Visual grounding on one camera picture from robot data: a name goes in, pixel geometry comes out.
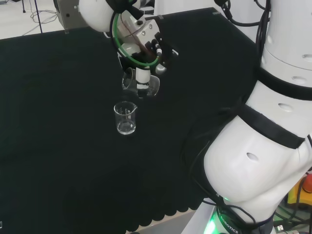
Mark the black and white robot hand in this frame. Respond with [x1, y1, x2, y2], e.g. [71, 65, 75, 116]
[118, 19, 161, 98]

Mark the clear glass beaker with graduations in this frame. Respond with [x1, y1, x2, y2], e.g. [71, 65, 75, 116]
[121, 67, 161, 98]

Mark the clear glass beaker with spout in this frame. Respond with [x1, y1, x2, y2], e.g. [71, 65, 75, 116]
[113, 101, 138, 136]

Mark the black bench cloth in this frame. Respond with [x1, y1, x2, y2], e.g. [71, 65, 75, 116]
[0, 6, 263, 234]

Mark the grey metal box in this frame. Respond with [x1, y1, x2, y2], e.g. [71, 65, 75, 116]
[53, 0, 82, 34]

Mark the black tripod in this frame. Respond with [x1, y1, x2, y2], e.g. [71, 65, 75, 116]
[21, 0, 44, 34]

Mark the yellow stop button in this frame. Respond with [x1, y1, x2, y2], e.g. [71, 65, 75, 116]
[287, 170, 312, 210]

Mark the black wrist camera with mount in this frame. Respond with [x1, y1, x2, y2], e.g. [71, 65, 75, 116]
[152, 31, 179, 75]

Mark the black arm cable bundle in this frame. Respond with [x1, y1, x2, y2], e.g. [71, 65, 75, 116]
[214, 0, 272, 64]

